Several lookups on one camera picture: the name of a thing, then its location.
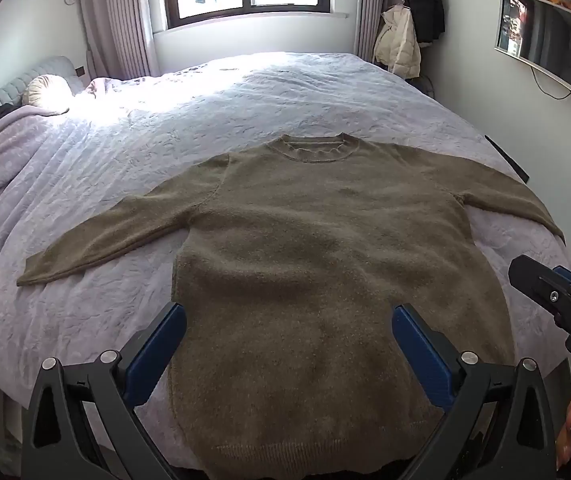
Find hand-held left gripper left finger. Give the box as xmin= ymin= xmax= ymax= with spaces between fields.
xmin=20 ymin=302 xmax=189 ymax=480

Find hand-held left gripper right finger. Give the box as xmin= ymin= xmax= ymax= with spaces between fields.
xmin=390 ymin=302 xmax=559 ymax=480

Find brown knit sweater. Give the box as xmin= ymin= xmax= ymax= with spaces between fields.
xmin=17 ymin=131 xmax=566 ymax=480

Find bed with lavender quilt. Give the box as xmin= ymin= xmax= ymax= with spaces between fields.
xmin=0 ymin=51 xmax=571 ymax=480

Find cream puffer jacket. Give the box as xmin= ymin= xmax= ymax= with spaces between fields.
xmin=373 ymin=4 xmax=422 ymax=80

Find round beige pillow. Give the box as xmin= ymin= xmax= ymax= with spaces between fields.
xmin=23 ymin=74 xmax=73 ymax=113

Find black hanging jacket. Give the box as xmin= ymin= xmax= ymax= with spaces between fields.
xmin=398 ymin=0 xmax=446 ymax=47

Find grey padded headboard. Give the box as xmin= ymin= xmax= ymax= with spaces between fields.
xmin=0 ymin=56 xmax=77 ymax=110

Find pale pleated curtain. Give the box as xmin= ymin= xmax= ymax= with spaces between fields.
xmin=76 ymin=0 xmax=160 ymax=82
xmin=354 ymin=0 xmax=391 ymax=63

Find black television cable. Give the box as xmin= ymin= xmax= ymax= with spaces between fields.
xmin=530 ymin=65 xmax=571 ymax=101

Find wall mounted television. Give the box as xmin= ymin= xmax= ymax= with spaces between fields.
xmin=494 ymin=0 xmax=571 ymax=113

